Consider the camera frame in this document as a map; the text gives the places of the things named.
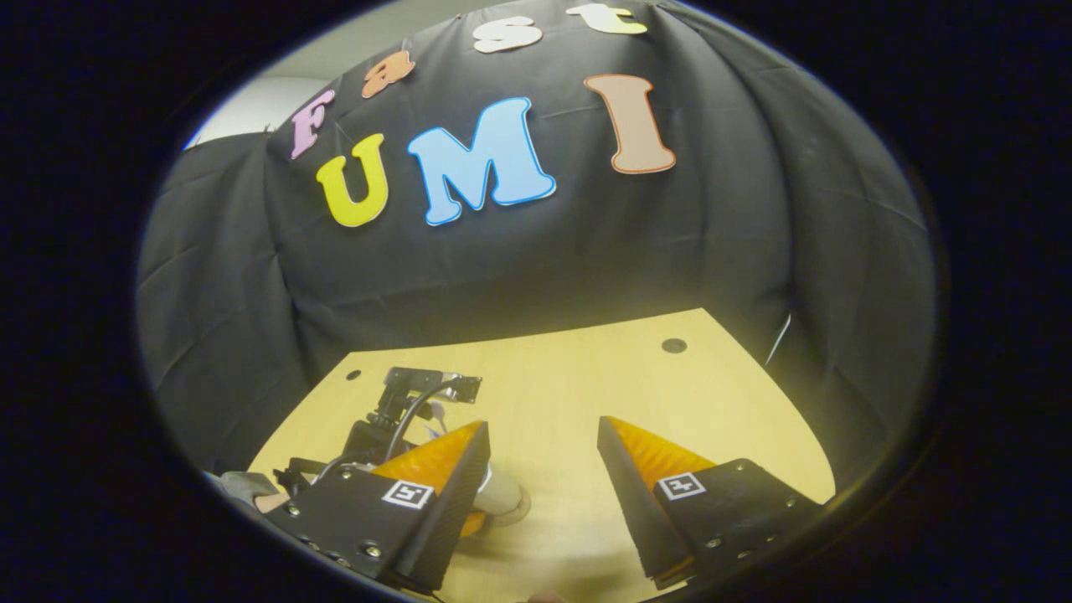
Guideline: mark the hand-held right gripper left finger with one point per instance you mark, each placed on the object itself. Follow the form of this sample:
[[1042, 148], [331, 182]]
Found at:
[[456, 502]]

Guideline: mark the black backdrop cloth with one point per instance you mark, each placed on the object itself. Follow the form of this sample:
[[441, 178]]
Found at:
[[586, 251]]

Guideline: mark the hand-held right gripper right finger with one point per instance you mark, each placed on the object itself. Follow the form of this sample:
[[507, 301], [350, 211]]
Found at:
[[632, 502]]

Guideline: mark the white cup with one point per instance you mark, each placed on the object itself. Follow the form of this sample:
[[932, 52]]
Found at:
[[501, 494]]

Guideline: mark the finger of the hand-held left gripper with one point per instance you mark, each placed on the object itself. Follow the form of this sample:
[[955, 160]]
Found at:
[[474, 525]]

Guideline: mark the wooden desktop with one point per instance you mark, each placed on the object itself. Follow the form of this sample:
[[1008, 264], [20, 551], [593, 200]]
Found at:
[[553, 385]]

